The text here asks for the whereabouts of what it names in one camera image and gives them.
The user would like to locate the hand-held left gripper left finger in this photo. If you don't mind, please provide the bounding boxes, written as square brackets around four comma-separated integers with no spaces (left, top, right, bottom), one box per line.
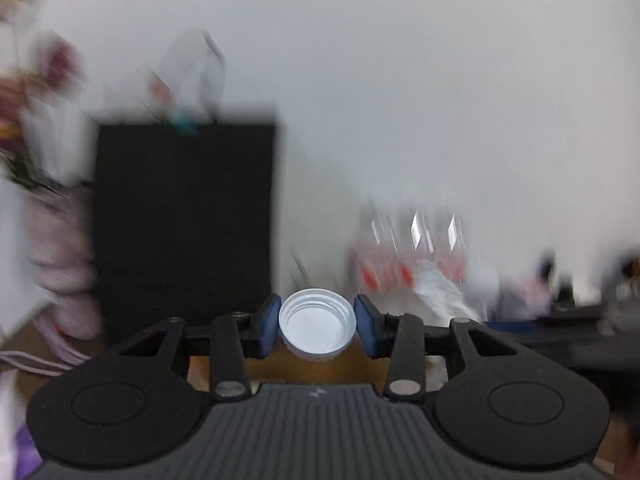
[107,294,282,402]

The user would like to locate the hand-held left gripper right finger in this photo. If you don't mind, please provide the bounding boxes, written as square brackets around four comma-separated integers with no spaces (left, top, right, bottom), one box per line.
[354,294,533,403]

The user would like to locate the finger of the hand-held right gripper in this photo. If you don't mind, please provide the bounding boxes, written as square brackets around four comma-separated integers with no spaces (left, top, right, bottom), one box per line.
[487,312,606,347]

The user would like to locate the white bottle cap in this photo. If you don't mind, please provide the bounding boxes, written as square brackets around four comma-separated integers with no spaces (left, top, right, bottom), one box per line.
[278,288,358,361]

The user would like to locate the floral tin box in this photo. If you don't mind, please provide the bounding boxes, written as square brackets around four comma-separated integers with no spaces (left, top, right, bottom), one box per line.
[500,270,553,317]

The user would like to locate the clear water bottle red label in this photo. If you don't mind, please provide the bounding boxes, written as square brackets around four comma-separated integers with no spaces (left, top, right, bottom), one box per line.
[392,207,431,291]
[349,207,396,295]
[430,207,473,286]

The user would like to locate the black adapter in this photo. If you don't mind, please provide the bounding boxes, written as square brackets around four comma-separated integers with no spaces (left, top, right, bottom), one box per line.
[536,247,560,286]

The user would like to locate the white crumpled tissue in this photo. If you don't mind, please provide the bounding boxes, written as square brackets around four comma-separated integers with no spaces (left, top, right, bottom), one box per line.
[410,257,488,326]

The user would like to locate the black paper bag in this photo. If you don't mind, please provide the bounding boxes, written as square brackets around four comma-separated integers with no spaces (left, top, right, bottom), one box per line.
[92,30,279,346]

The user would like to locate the pink mottled vase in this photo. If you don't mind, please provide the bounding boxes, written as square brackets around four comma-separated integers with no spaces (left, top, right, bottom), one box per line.
[27,185,103,341]

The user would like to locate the teal clip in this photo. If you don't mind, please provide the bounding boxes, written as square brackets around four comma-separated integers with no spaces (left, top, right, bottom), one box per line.
[172,112,198,137]

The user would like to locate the purple tissue pack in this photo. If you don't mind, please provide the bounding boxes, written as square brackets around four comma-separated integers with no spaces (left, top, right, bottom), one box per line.
[12,422,46,480]

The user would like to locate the dried pink roses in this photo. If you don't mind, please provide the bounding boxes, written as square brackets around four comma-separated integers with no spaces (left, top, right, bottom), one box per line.
[0,0,88,191]

